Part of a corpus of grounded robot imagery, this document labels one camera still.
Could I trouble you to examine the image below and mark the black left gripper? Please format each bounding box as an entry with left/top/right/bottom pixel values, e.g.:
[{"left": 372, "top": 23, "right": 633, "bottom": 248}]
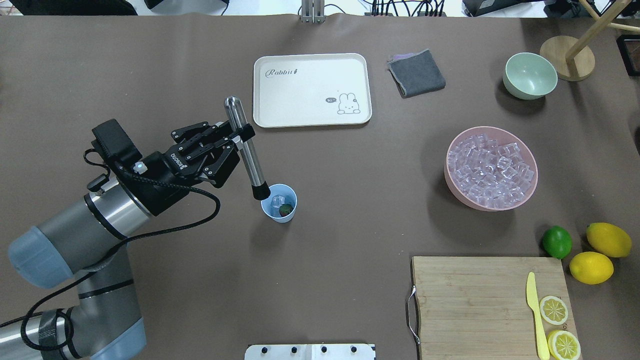
[{"left": 118, "top": 121, "right": 244, "bottom": 216}]

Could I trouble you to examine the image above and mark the steel muddler black tip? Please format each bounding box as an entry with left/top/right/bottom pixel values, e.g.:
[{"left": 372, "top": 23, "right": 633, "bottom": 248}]
[{"left": 224, "top": 96, "right": 271, "bottom": 201}]

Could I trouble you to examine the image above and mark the clear ice cube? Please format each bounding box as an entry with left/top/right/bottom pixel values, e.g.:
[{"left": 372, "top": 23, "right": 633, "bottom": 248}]
[{"left": 270, "top": 194, "right": 286, "bottom": 210}]

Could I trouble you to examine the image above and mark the red strawberry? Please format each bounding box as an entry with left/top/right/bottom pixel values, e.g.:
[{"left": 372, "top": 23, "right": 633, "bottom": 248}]
[{"left": 278, "top": 203, "right": 294, "bottom": 217}]

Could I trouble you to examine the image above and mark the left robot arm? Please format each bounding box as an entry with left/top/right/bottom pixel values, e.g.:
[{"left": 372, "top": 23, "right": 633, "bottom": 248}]
[{"left": 1, "top": 120, "right": 270, "bottom": 360}]

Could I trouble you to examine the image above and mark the light blue plastic cup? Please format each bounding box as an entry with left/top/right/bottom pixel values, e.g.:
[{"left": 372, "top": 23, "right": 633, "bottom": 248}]
[{"left": 261, "top": 183, "right": 298, "bottom": 224}]

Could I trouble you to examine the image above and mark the pink bowl of ice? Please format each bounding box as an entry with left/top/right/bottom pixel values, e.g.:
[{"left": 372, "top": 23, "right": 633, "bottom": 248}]
[{"left": 444, "top": 126, "right": 539, "bottom": 212}]

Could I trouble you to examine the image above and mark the wooden cup stand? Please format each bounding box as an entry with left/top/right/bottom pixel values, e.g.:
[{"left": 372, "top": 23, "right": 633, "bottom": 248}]
[{"left": 539, "top": 0, "right": 640, "bottom": 82}]

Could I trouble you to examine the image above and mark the cream rabbit tray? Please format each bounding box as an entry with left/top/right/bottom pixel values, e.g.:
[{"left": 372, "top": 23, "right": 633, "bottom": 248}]
[{"left": 253, "top": 53, "right": 373, "bottom": 129}]

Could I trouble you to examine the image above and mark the grey folded cloth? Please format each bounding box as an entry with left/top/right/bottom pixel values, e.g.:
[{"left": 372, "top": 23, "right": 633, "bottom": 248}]
[{"left": 387, "top": 48, "right": 447, "bottom": 98}]

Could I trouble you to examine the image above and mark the bamboo cutting board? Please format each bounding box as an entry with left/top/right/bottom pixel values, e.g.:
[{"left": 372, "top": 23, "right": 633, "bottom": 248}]
[{"left": 411, "top": 256, "right": 578, "bottom": 360}]

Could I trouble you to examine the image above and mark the mint green bowl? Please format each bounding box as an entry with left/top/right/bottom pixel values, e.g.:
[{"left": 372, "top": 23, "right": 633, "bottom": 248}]
[{"left": 502, "top": 52, "right": 558, "bottom": 100}]

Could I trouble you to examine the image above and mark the yellow plastic knife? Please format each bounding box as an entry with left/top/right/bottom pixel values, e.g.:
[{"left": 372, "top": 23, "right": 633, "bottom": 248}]
[{"left": 525, "top": 272, "right": 551, "bottom": 360}]

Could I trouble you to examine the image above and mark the green lime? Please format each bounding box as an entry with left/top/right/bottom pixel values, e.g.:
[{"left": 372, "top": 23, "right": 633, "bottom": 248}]
[{"left": 542, "top": 225, "right": 573, "bottom": 260}]

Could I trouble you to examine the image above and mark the upper lemon slice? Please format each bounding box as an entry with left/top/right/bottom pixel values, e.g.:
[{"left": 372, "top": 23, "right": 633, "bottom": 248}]
[{"left": 539, "top": 295, "right": 569, "bottom": 326}]

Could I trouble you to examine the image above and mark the lemon slice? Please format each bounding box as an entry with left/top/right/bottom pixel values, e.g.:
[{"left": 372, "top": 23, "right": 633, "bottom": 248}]
[
  {"left": 547, "top": 330, "right": 582, "bottom": 360},
  {"left": 539, "top": 295, "right": 569, "bottom": 326}
]

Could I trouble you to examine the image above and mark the lower yellow lemon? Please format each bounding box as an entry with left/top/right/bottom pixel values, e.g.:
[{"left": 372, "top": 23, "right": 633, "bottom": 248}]
[{"left": 569, "top": 251, "right": 614, "bottom": 285}]

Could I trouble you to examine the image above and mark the yellow lemon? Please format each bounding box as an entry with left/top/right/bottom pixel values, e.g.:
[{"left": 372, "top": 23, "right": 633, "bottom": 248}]
[
  {"left": 569, "top": 251, "right": 614, "bottom": 285},
  {"left": 586, "top": 222, "right": 633, "bottom": 258}
]

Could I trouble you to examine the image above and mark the lower lemon slice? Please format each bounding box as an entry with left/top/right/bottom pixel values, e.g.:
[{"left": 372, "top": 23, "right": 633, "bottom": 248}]
[{"left": 547, "top": 330, "right": 582, "bottom": 360}]

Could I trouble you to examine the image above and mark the upper yellow lemon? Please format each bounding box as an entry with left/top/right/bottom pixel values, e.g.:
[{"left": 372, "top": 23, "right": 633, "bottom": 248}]
[{"left": 586, "top": 222, "right": 633, "bottom": 258}]

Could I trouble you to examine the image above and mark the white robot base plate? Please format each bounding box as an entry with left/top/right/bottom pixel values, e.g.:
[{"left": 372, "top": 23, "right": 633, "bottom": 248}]
[{"left": 244, "top": 342, "right": 377, "bottom": 360}]

